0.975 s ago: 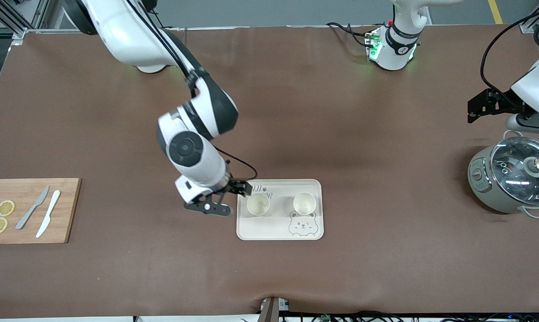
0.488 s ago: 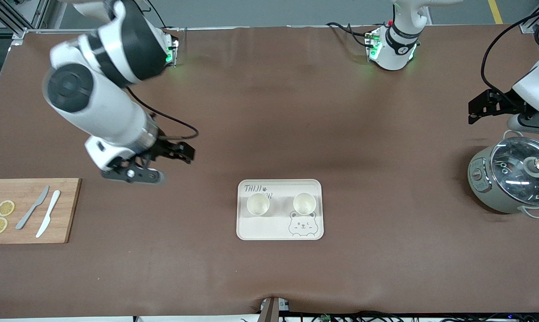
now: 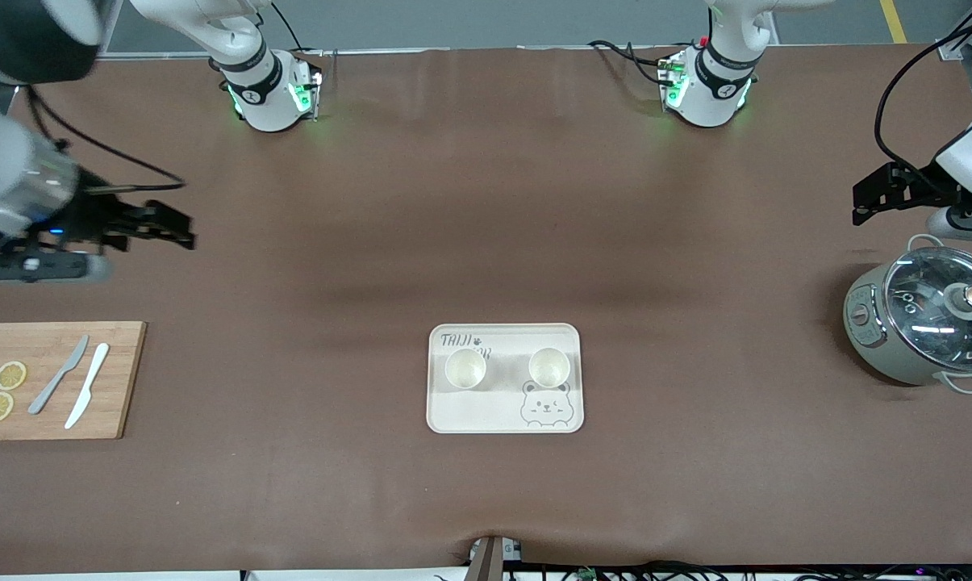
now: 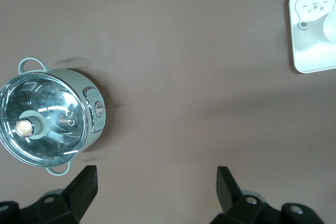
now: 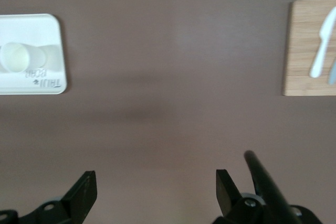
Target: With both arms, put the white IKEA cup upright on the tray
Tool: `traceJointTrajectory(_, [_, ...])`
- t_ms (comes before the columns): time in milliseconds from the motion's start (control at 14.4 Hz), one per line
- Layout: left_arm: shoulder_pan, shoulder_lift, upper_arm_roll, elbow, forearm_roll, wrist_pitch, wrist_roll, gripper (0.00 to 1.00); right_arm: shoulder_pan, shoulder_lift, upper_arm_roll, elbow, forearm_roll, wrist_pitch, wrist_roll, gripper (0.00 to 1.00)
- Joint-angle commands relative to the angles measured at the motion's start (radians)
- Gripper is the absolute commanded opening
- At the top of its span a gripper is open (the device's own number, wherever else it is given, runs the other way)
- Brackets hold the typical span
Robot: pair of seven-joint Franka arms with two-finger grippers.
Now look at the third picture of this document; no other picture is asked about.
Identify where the grey plastic knife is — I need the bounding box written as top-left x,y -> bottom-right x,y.
27,335 -> 90,416

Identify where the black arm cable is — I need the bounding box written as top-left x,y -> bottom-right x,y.
874,0 -> 972,174
26,85 -> 186,194

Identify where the brown table edge bracket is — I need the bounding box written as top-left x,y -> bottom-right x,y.
468,534 -> 525,581

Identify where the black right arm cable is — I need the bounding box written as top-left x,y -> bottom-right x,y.
26,85 -> 186,194

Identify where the white plastic knife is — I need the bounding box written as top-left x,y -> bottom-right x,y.
65,343 -> 111,430

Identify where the white plastic cup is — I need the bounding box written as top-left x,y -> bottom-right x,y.
528,347 -> 572,388
444,348 -> 487,390

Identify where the silver aluminium frame profile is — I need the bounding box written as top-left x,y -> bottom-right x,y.
98,0 -> 136,56
936,0 -> 972,61

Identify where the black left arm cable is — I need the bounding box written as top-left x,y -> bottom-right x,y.
874,0 -> 972,174

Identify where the brown table mat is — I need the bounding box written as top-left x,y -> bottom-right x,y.
0,44 -> 972,575

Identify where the black base power cable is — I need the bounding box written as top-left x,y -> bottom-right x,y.
272,0 -> 305,52
589,39 -> 665,86

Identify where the silver table edge rail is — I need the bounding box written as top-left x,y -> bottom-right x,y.
98,46 -> 696,60

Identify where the bamboo cutting board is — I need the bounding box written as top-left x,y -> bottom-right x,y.
0,321 -> 148,441

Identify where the grey green cooking pot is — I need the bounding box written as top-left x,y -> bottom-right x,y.
843,234 -> 972,395

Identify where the glass pot lid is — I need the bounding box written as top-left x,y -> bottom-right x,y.
883,246 -> 972,374

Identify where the beige bear print tray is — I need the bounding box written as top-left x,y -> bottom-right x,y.
427,323 -> 585,435

